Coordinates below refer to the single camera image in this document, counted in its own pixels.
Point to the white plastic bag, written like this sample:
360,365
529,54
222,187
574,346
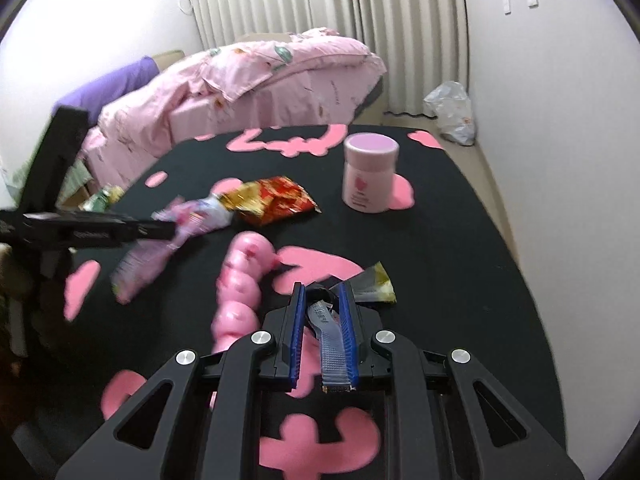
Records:
450,110

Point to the silver yellow wrapper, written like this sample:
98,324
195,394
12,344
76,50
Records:
375,285

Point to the grey silver wrapper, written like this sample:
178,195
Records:
331,355

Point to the pink white snack packet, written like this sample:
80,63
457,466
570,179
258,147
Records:
195,217

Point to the yellow plastic trash bag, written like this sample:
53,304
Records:
102,200

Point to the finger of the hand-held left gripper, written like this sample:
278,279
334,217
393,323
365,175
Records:
155,229

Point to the beige bed headboard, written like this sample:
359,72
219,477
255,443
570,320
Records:
169,57

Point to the red gold snack wrapper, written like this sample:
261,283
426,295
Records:
280,200

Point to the black pink-patterned tablecloth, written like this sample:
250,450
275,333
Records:
450,240

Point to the white pleated curtain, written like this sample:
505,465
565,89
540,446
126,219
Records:
325,10

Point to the pink white jar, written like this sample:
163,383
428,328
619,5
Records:
370,172

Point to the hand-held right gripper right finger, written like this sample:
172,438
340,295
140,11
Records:
348,340

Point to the purple pillow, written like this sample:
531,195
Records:
110,85

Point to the pink caterpillar toy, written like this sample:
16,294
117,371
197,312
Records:
240,285

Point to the pink floral duvet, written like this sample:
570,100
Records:
240,85

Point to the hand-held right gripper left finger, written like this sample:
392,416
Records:
296,340

